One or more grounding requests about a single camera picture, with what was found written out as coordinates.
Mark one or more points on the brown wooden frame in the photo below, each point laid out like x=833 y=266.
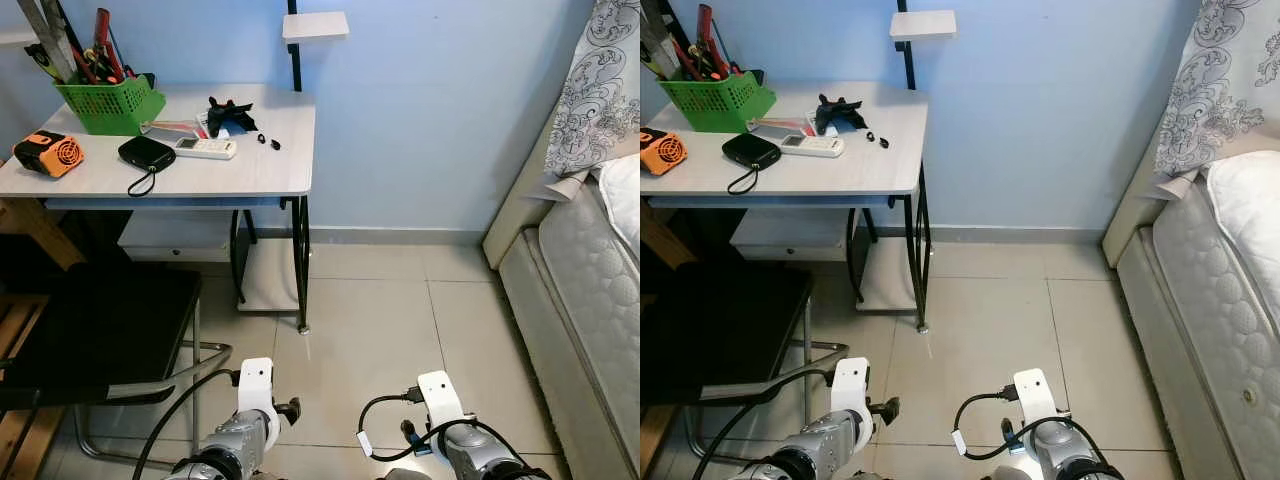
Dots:
x=40 y=235
x=660 y=235

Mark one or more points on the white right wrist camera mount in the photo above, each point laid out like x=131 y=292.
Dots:
x=440 y=398
x=1034 y=395

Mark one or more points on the white desk black frame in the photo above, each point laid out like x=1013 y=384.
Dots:
x=240 y=170
x=860 y=165

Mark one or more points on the small white shelf board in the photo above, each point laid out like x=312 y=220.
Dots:
x=315 y=26
x=922 y=24

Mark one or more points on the white remote control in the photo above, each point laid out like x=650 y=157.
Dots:
x=812 y=145
x=206 y=148

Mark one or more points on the black chair metal frame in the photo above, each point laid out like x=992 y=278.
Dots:
x=720 y=320
x=100 y=320

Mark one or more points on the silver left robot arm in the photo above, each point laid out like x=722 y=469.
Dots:
x=232 y=440
x=825 y=440

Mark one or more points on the green plastic basket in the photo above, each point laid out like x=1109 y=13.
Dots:
x=110 y=105
x=718 y=102

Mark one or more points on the thin glossy magazine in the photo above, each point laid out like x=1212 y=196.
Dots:
x=170 y=128
x=778 y=126

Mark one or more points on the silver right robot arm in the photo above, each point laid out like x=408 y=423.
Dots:
x=480 y=455
x=1070 y=455

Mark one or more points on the grey metal ruler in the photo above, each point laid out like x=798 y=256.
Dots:
x=658 y=35
x=50 y=35

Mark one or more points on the grey patterned pillow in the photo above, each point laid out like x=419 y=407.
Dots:
x=598 y=90
x=1215 y=85

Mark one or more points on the beige bed frame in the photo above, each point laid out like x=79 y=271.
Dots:
x=525 y=300
x=1140 y=290

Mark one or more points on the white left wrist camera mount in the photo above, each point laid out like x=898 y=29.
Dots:
x=850 y=385
x=256 y=385

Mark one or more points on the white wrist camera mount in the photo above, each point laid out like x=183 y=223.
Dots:
x=850 y=385
x=440 y=398
x=1034 y=395
x=256 y=385

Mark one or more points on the orange black device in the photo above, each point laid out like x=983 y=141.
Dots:
x=48 y=154
x=662 y=152

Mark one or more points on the black metal pole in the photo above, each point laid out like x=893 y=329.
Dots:
x=908 y=62
x=295 y=65

